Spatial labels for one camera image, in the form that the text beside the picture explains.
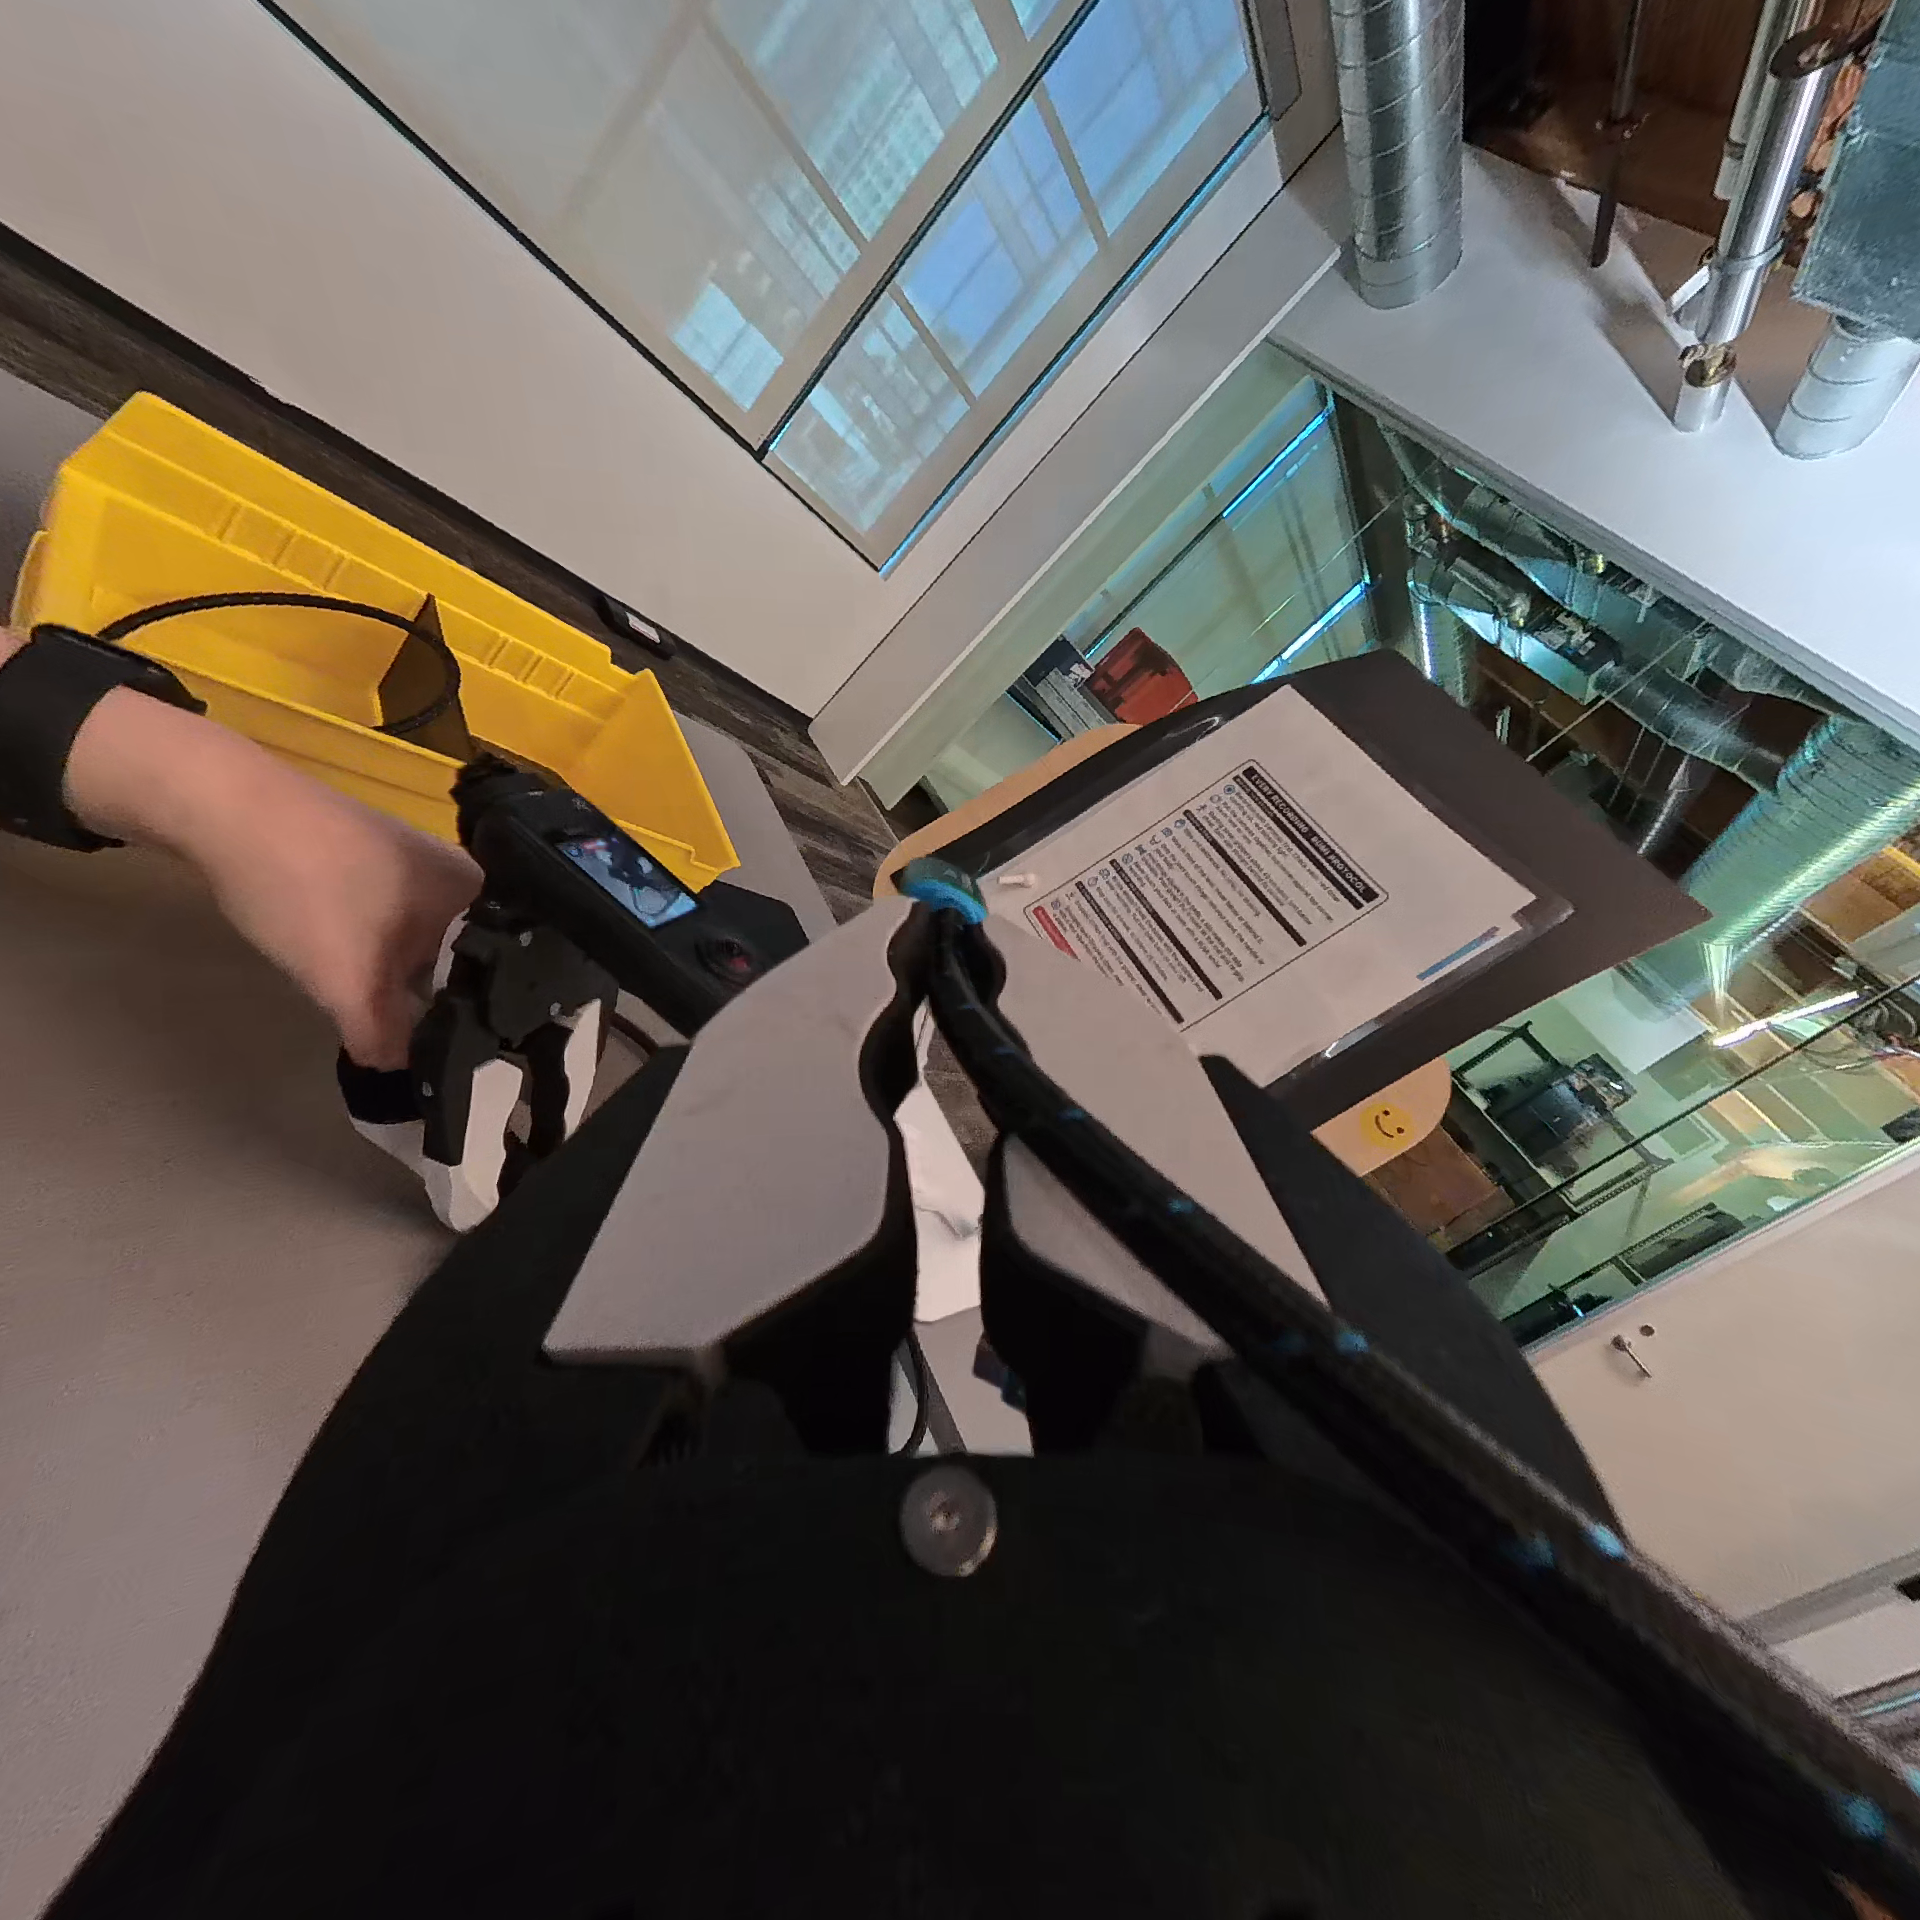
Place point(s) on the person's left hand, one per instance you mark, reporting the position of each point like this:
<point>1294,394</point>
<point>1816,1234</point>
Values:
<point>300,871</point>

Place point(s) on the silver pipe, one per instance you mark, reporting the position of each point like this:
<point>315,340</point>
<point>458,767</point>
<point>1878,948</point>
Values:
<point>1749,225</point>

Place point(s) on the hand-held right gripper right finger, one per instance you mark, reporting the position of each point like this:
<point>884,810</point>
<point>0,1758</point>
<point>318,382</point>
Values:
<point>1140,1094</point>

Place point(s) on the yellow plastic bin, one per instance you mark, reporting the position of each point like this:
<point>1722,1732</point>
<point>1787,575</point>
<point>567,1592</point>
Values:
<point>300,524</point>

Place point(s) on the instruction sign board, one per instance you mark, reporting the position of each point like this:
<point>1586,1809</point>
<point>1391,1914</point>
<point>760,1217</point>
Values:
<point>1275,840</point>

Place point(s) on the metal air duct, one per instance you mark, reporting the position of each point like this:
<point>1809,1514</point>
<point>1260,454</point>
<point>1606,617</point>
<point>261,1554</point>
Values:
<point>1395,150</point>

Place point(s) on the large glass window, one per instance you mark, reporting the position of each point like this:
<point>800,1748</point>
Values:
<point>901,225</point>

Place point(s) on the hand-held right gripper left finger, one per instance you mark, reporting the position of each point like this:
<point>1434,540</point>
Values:
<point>750,1155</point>

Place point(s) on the yellow smiley sticker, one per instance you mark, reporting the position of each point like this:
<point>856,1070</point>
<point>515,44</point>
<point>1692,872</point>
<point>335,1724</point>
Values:
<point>1388,1125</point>

